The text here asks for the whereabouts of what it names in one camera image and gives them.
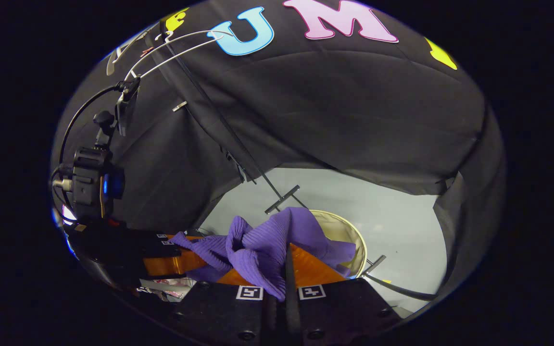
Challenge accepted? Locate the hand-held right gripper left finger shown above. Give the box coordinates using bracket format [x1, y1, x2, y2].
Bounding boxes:
[171, 269, 278, 346]

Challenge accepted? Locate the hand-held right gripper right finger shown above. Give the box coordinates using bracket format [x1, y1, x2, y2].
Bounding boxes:
[284, 243, 403, 346]

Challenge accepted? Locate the purple ribbed knit garment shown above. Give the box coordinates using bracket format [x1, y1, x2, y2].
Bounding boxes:
[169, 207, 357, 302]

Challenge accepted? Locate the cream round laundry hamper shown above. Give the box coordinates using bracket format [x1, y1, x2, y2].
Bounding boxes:
[306, 209, 369, 279]

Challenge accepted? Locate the white plastic clothes hanger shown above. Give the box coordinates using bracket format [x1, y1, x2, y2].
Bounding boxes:
[126, 29, 235, 81]
[106, 46, 134, 77]

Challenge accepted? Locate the black clothes rack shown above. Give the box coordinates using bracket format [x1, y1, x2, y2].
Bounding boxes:
[159, 19, 439, 302]

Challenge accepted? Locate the black backdrop cloth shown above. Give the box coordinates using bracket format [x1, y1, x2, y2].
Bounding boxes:
[51, 0, 506, 298]

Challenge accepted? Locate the black camera cable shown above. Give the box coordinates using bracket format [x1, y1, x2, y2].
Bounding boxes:
[58, 83, 125, 164]

